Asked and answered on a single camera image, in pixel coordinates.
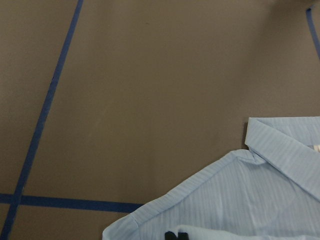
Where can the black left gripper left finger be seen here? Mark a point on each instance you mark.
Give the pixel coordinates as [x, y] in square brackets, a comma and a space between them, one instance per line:
[169, 235]

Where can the light blue button-up shirt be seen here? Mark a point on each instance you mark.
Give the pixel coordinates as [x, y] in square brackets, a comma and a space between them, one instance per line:
[270, 191]

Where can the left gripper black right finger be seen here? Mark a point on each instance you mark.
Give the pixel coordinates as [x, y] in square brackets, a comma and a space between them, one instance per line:
[183, 236]

